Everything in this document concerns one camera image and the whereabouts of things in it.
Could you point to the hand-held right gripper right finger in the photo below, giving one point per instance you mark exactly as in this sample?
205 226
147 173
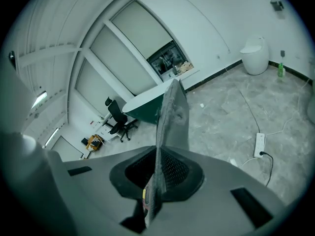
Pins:
216 181

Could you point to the dark green bathtub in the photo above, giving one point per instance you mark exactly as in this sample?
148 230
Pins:
142 109

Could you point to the grey wall fixture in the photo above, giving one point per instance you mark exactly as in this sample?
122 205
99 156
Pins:
276 5

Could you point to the ceiling strip light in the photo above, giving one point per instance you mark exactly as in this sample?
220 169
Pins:
52 136
39 99

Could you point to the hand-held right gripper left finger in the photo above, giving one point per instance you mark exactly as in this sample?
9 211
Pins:
98 181

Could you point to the white power strip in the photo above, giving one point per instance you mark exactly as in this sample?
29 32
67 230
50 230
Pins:
259 144

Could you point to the white egg-shaped toilet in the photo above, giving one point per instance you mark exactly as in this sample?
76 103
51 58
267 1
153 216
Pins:
256 55

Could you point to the wall socket with plug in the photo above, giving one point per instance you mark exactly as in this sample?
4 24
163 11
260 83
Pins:
283 53

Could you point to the beige cloth pile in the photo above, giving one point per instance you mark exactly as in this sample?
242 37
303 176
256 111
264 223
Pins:
185 67

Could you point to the white drawer cabinet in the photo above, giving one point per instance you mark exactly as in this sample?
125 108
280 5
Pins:
104 129

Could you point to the grey packet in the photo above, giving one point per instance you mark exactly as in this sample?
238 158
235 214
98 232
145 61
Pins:
172 122

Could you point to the black office chair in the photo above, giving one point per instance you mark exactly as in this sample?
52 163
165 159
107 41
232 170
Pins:
118 117

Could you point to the green bottle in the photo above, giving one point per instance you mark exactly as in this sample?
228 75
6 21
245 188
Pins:
280 70

